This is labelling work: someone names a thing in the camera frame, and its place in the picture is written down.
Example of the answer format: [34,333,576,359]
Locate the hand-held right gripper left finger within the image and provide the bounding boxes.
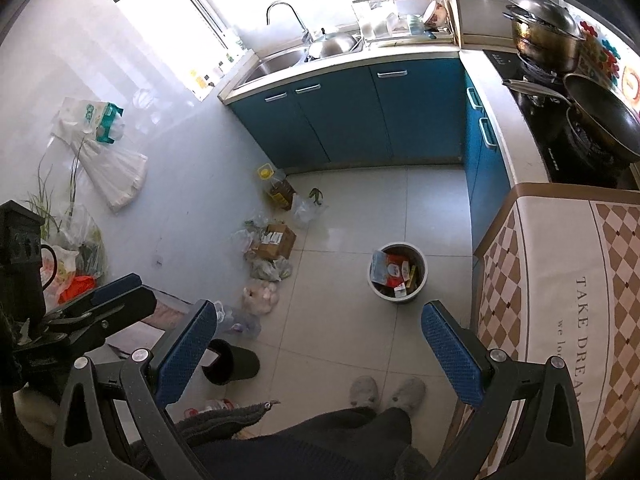
[51,299,219,480]

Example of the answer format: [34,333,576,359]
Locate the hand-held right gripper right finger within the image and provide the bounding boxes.
[420,300,587,480]

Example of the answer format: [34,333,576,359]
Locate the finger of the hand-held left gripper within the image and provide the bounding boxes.
[47,285,158,356]
[47,273,142,322]

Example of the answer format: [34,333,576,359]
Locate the white round trash bin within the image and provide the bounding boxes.
[369,242,429,306]

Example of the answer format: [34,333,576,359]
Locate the person's left forearm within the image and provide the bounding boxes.
[0,385,66,480]

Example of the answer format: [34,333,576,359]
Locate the pink cloth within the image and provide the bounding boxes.
[107,297,198,356]

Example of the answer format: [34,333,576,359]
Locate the red plastic bag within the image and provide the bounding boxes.
[57,272,98,306]

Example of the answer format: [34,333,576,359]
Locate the clear bag of vegetables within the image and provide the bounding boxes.
[50,205,108,281]

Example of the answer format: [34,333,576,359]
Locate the black cup on floor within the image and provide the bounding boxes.
[201,338,261,387]

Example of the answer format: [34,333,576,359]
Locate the clear plastic bottle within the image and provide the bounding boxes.
[215,301,262,337]

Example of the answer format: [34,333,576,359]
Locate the right grey slipper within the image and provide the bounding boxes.
[387,377,426,416]

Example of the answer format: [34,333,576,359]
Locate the grey slipper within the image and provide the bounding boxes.
[387,377,426,416]
[348,376,379,408]

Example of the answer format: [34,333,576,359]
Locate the plastic bottle red label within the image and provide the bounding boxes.
[185,399,236,418]

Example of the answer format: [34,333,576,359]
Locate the green onions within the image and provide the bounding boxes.
[25,150,83,241]

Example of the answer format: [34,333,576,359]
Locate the grey fleece jacket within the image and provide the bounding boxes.
[172,400,281,453]

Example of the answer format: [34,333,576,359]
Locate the clear bag of eggs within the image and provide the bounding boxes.
[242,281,282,317]

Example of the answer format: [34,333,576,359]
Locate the left grey slipper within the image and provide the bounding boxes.
[348,376,379,408]

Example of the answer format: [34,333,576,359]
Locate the red white packet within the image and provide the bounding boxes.
[389,255,416,281]

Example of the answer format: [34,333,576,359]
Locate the blue white plastic packet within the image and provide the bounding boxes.
[372,252,405,287]

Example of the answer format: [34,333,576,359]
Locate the grey plastic bag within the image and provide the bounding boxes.
[248,256,293,282]

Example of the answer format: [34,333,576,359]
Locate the white plastic bag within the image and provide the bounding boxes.
[50,132,149,213]

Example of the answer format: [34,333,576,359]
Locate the clear plastic bag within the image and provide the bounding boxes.
[232,217,271,256]

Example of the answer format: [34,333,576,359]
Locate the brown cardboard box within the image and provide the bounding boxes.
[251,223,297,262]

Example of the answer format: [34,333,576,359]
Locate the brown checkered tablecloth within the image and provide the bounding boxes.
[470,182,640,480]

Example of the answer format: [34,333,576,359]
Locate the green white tissue pack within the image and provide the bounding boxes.
[60,97,126,146]

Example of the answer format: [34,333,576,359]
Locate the blue stove base cabinet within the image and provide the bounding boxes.
[462,67,518,256]

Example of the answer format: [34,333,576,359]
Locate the clear bag with green vegetable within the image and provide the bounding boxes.
[291,187,328,228]

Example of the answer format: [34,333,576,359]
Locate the cooking oil bottle yellow cap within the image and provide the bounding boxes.
[257,162,297,211]

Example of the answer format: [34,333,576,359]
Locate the black gas stove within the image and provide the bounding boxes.
[482,49,640,191]

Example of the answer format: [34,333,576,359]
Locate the blue sink base cabinet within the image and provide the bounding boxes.
[227,57,468,173]

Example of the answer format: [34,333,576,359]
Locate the window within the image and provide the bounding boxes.
[80,0,241,96]

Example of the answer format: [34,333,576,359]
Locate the stainless steel sink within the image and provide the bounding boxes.
[242,47,311,86]

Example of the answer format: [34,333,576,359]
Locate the dark frying pan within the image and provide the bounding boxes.
[502,72,640,161]

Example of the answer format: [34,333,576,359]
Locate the stainless steel pot with lid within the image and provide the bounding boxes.
[502,0,588,73]

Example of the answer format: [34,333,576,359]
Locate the white dish rack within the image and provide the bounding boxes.
[350,0,458,43]

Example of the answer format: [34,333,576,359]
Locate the chrome faucet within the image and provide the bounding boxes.
[266,1,313,43]

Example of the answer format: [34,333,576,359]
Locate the colourful flower mat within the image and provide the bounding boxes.
[577,20,640,106]

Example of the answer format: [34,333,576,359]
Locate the red patterned bowl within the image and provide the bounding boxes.
[422,1,451,28]

